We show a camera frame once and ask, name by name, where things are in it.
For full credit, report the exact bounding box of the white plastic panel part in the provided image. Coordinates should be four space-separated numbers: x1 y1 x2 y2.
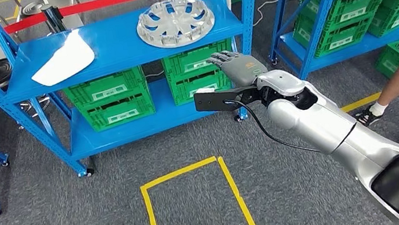
25 27 99 90

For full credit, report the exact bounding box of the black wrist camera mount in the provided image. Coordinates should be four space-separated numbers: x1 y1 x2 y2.
192 79 263 118

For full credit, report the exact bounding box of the silver wheel hubcap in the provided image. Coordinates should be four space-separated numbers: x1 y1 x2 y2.
133 0 219 53

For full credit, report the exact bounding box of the white floor cable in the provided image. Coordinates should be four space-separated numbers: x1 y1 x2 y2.
249 0 305 27

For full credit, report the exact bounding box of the black stanchion post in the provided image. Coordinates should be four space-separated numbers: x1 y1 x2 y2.
40 1 67 35

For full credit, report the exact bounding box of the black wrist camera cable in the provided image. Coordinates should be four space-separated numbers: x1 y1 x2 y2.
223 87 323 167

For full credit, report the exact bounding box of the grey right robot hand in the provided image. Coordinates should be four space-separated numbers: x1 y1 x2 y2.
205 44 270 93

